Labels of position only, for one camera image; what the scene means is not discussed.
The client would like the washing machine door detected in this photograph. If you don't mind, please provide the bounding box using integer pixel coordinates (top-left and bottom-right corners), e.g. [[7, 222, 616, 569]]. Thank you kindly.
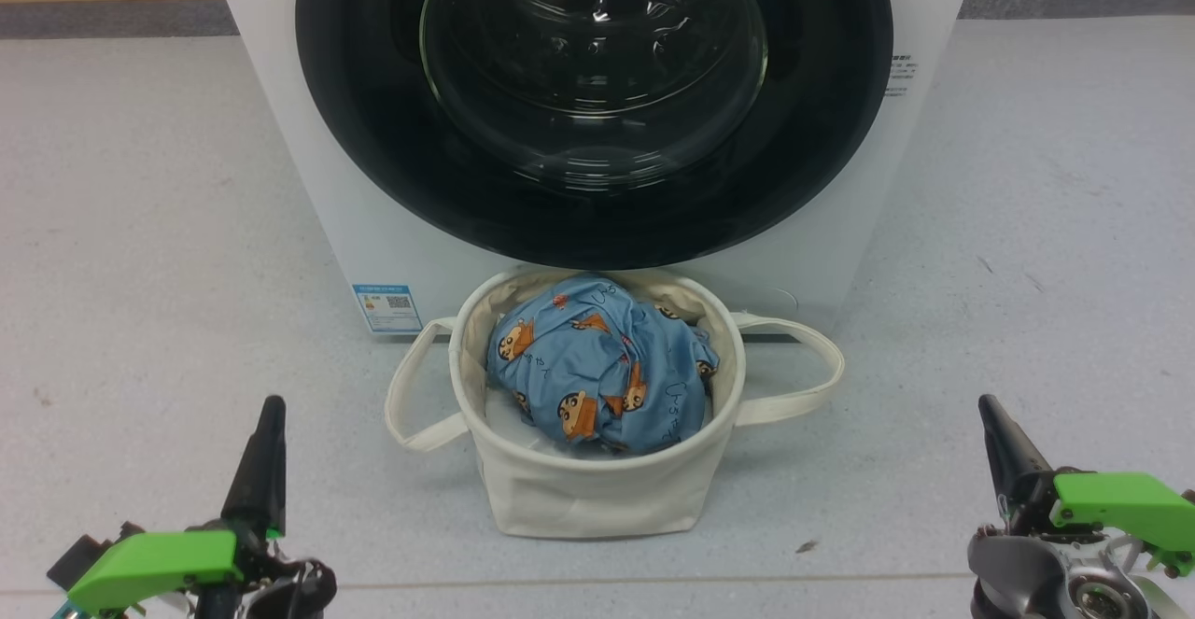
[[295, 0, 894, 271]]

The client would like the white front-load washing machine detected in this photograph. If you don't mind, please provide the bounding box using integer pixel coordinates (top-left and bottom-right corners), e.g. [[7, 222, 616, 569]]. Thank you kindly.
[[204, 0, 983, 338]]

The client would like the blue energy label sticker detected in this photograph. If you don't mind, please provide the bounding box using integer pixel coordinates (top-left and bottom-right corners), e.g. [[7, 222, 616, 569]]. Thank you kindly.
[[352, 283, 424, 335]]

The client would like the cream canvas laundry basket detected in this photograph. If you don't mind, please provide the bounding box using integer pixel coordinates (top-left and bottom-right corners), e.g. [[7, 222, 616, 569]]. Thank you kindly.
[[385, 266, 846, 540]]

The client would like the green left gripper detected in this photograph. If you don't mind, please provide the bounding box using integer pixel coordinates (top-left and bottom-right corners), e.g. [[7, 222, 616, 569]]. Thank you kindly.
[[67, 396, 287, 612]]

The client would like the small printed text sticker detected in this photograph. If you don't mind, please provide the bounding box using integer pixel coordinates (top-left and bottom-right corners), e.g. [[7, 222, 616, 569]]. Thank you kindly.
[[882, 54, 921, 99]]

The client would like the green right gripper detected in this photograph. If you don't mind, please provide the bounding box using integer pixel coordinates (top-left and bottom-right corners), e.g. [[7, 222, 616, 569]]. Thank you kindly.
[[977, 395, 1195, 575]]

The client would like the white cloth in basket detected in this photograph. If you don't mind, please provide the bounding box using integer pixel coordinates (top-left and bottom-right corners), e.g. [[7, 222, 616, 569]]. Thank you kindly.
[[484, 384, 638, 460]]

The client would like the blue cartoon print garment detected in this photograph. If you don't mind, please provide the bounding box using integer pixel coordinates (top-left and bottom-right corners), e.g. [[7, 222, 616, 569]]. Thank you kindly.
[[485, 275, 721, 457]]

